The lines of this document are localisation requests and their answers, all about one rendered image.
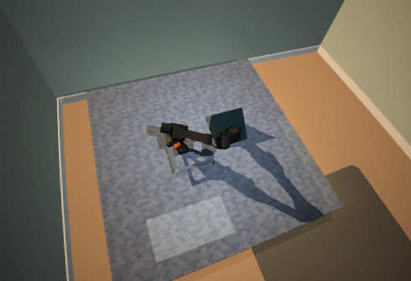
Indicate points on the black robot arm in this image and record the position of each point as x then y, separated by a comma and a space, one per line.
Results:
180, 131

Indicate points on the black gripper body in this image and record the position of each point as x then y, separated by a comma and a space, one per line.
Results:
183, 148

